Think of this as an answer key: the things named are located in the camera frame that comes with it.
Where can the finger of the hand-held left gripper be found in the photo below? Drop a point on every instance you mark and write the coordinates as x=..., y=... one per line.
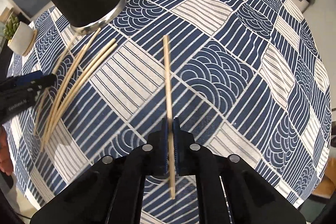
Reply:
x=46, y=81
x=26, y=77

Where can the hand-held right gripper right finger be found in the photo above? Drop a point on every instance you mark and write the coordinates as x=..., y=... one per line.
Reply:
x=177, y=146

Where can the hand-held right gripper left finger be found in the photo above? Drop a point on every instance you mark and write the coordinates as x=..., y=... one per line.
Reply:
x=164, y=146

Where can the bunch of wooden chopsticks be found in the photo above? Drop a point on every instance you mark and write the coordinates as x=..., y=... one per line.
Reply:
x=92, y=69

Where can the single wooden chopstick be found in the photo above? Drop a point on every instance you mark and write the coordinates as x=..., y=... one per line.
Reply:
x=168, y=77

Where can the person's left hand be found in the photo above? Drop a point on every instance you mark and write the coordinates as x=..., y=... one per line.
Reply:
x=6, y=153

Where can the round wooden coaster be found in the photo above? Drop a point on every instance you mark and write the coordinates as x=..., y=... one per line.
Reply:
x=32, y=43

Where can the small succulent in white pot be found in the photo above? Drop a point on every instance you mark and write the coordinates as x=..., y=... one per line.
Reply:
x=22, y=37

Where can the blue white patterned tablecloth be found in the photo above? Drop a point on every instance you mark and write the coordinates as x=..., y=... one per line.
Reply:
x=223, y=69

